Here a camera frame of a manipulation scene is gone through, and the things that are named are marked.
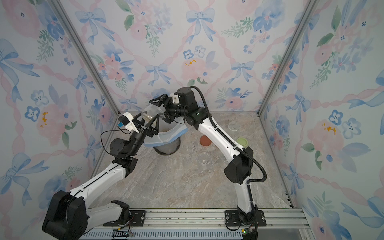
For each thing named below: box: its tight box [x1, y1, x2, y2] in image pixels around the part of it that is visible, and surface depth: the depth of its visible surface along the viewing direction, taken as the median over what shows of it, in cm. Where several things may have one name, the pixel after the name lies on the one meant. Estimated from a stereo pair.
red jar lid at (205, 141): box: [199, 135, 212, 147], surface depth 105 cm
